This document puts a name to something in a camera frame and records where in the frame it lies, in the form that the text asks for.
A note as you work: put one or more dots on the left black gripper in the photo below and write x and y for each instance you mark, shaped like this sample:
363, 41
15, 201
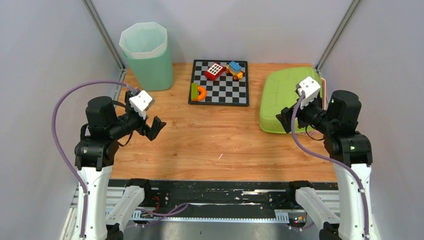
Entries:
150, 132

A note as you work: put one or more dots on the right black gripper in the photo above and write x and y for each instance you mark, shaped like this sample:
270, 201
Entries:
285, 118

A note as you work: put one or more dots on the large green plastic container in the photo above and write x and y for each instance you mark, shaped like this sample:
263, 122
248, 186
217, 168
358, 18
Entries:
278, 93

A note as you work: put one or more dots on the pink perforated plastic basket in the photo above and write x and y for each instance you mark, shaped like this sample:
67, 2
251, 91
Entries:
322, 95

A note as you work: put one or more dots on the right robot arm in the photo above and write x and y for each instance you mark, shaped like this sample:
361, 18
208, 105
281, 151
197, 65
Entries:
350, 152

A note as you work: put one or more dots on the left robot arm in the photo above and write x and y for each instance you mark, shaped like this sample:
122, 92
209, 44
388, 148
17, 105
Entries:
107, 122

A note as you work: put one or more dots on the orange arch toy block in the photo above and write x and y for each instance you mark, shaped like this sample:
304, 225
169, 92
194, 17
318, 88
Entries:
202, 93

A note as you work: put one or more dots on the green flat toy brick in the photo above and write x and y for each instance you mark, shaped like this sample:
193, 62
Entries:
194, 93

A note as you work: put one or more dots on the black grey checkerboard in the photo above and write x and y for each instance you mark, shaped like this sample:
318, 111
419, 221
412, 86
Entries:
224, 91

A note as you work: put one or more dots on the blue yellow toy car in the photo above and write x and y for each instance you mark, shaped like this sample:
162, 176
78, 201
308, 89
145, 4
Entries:
235, 70

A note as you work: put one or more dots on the green bin with white liner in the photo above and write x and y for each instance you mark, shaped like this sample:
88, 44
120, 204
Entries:
146, 49

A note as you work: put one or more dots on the red window toy brick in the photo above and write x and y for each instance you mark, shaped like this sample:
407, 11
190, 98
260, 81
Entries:
214, 71

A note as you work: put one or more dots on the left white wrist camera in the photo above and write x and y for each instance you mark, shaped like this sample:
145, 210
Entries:
141, 102

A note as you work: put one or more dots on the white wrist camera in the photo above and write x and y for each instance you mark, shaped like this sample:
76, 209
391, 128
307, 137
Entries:
310, 87
141, 102

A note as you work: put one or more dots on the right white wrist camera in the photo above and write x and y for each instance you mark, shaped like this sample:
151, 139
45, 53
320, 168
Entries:
310, 87

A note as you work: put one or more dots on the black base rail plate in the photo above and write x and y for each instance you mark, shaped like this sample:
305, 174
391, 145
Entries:
219, 199

